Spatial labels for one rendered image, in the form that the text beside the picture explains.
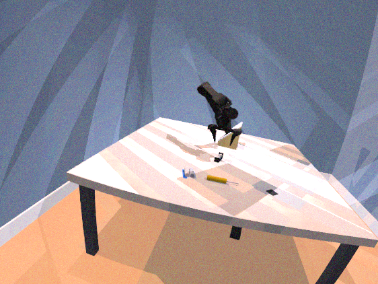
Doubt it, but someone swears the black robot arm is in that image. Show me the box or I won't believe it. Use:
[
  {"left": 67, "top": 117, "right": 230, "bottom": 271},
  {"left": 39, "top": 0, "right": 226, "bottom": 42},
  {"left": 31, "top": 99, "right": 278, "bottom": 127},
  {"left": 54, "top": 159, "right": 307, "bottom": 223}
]
[{"left": 197, "top": 81, "right": 238, "bottom": 126}]

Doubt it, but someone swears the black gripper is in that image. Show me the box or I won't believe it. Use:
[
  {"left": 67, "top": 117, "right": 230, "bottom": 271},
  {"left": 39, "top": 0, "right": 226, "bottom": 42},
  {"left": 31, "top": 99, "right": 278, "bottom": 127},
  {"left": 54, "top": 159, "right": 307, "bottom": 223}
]
[{"left": 208, "top": 116, "right": 241, "bottom": 146}]

